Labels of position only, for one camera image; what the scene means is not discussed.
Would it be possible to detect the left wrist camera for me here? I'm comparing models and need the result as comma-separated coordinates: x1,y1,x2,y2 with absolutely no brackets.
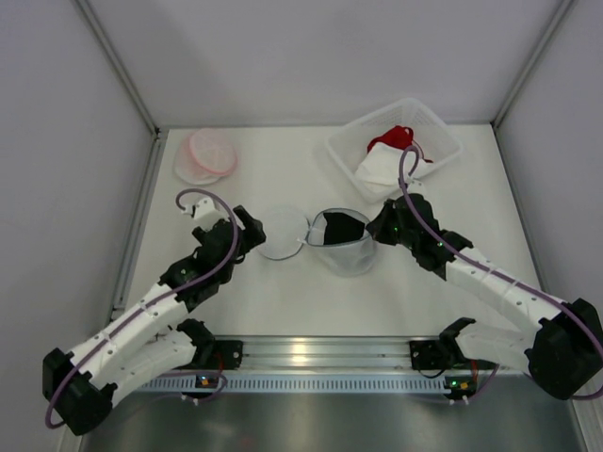
182,197,216,222

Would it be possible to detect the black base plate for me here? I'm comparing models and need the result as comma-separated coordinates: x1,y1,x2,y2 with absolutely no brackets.
184,340,244,370
409,339,458,371

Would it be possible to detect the pink trimmed mesh laundry bag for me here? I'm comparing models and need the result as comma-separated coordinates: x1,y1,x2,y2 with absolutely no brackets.
173,128,238,186

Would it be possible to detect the perforated white cable duct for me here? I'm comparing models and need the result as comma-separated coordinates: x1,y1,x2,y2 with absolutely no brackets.
136,374,467,393

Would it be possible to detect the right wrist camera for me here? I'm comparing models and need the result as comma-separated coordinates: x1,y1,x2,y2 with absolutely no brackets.
405,178,427,196

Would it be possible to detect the red garment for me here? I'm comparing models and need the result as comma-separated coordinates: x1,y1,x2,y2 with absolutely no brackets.
367,125,432,163

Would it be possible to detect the aluminium mounting rail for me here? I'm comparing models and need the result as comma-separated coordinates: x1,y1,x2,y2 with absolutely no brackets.
77,300,589,376

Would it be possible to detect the white garment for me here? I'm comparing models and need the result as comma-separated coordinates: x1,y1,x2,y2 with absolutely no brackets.
354,143,433,193

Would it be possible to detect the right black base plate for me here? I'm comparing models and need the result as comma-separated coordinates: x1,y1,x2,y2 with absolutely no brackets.
409,339,458,371

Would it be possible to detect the blue trimmed mesh laundry bag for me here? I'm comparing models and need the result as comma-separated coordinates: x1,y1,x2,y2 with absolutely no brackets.
258,205,377,277

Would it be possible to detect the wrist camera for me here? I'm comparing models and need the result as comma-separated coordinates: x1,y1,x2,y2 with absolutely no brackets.
182,197,216,222
405,178,427,196

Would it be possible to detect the purple cable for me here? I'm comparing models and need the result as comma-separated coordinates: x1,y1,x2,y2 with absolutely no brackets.
398,144,603,401
42,188,242,430

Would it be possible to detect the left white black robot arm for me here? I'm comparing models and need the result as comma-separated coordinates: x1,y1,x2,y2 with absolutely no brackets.
42,199,266,436

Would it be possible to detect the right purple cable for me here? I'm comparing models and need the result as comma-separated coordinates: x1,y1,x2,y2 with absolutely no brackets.
398,144,603,401

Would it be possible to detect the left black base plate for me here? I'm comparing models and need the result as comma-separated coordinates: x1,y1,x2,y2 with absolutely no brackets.
184,340,244,370

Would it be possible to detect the white plastic basket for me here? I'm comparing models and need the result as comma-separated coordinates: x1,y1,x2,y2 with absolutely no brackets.
326,98,464,203

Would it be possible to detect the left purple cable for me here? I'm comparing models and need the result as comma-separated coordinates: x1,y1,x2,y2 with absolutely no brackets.
42,188,242,430

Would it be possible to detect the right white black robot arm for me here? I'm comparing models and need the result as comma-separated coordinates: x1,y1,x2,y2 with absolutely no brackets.
367,194,602,400

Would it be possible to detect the black garment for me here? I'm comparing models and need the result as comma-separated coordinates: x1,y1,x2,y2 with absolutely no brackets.
323,212,365,245

